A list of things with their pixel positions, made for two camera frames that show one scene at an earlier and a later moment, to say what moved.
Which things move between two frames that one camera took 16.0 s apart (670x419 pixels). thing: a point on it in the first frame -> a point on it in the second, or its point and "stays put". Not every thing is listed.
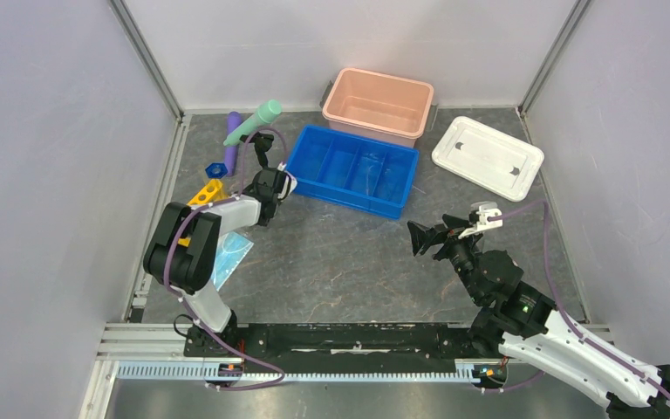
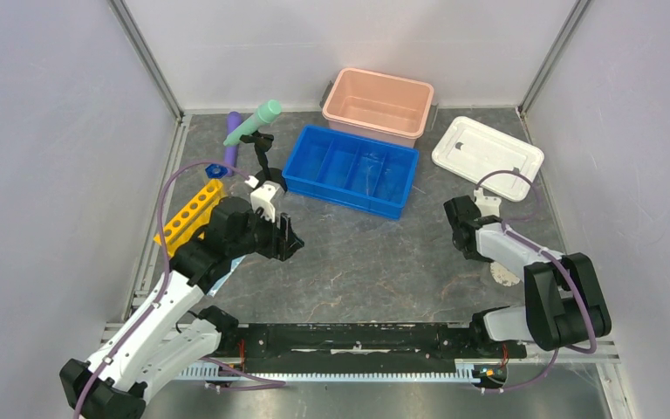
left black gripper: (264, 223) -> (283, 242)
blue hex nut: (216, 170) stays put
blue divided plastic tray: (372, 178) stays put
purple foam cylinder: (234, 121) stays put
